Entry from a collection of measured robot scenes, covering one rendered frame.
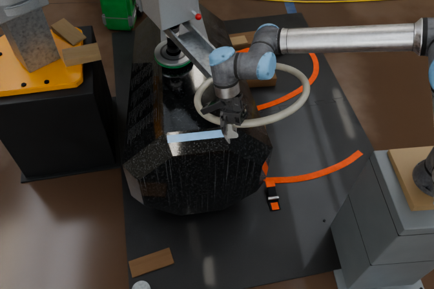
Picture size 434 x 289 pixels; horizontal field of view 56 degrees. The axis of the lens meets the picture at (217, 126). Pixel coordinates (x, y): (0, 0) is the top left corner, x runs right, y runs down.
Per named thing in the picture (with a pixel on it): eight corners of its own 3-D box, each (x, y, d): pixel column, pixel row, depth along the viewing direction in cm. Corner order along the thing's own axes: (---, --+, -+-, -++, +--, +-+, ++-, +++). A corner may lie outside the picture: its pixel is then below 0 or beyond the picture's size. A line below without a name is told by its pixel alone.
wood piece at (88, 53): (66, 66, 229) (63, 60, 225) (64, 55, 235) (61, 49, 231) (101, 59, 234) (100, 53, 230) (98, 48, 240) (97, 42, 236)
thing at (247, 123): (174, 97, 181) (173, 91, 180) (260, 56, 199) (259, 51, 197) (238, 146, 145) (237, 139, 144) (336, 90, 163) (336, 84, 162)
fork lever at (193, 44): (133, 7, 219) (132, -1, 215) (164, -5, 226) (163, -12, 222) (204, 86, 186) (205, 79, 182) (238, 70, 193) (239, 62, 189)
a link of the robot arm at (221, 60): (231, 57, 131) (203, 57, 135) (236, 89, 139) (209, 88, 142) (239, 44, 138) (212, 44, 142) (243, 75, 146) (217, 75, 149)
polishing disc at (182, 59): (199, 59, 224) (199, 57, 223) (163, 71, 217) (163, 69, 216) (183, 36, 235) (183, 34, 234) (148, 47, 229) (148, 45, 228)
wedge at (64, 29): (52, 31, 248) (50, 25, 244) (66, 24, 253) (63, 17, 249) (73, 46, 240) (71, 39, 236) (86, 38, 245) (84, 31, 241)
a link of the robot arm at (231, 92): (208, 87, 143) (221, 73, 150) (211, 99, 146) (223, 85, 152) (232, 90, 139) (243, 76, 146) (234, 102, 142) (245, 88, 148)
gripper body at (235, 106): (240, 128, 149) (236, 100, 142) (219, 124, 153) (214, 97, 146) (248, 116, 154) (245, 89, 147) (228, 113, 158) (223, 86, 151)
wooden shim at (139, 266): (132, 278, 234) (132, 277, 232) (128, 262, 239) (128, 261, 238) (174, 263, 239) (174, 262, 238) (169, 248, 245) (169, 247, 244)
